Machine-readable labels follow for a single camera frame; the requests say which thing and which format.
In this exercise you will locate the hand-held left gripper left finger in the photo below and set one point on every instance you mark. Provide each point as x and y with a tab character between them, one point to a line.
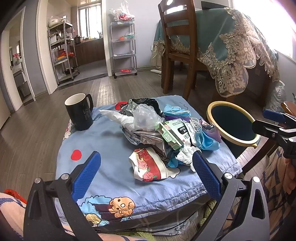
89	171

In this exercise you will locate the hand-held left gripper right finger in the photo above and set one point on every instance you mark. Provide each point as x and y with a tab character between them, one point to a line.
205	176

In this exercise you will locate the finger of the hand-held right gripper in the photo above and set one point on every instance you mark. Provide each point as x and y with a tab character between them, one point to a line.
274	115
266	128

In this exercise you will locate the dark bin with yellow rim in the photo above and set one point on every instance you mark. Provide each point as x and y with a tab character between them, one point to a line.
229	122

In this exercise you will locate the black plastic bag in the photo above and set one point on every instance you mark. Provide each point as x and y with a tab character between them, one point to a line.
148	102

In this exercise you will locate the crumpled clear plastic bag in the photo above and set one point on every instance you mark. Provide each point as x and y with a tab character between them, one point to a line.
275	97

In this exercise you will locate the small white tissue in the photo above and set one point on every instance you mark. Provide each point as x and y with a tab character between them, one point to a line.
185	156

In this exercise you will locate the blue face mask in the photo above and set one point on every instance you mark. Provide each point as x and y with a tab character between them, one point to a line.
173	110
208	141

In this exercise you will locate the blue cartoon printed blanket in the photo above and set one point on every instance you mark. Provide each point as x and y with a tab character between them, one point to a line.
111	143

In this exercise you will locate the green patterned cloth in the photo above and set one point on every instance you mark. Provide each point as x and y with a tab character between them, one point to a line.
204	217

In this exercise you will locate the green white carton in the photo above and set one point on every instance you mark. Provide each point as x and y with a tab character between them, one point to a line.
173	134

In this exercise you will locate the black ceramic mug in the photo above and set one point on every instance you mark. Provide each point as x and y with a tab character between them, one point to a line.
81	115

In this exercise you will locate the red floral packet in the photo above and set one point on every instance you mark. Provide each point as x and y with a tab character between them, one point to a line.
148	164

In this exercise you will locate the silver foil packet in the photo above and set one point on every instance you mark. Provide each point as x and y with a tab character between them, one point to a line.
148	139

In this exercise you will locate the red plastic packet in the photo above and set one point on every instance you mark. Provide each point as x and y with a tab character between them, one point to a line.
13	194

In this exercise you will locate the pink plaid blanket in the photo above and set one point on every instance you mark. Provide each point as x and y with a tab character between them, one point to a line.
11	215

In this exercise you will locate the metal shelf rack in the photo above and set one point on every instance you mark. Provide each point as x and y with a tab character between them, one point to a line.
64	60

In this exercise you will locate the wooden dining chair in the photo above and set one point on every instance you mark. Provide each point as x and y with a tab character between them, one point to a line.
175	58

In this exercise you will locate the white power strip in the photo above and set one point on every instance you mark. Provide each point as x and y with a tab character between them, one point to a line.
156	71

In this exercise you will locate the wooden kitchen cabinet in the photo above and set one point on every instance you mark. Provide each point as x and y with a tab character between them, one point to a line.
92	51

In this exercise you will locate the white rolling cart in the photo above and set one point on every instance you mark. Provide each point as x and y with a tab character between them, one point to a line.
123	55

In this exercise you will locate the window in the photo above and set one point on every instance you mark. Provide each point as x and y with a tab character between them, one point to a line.
89	20

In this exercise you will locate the white plastic bag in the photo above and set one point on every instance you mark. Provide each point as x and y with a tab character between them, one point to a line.
121	11

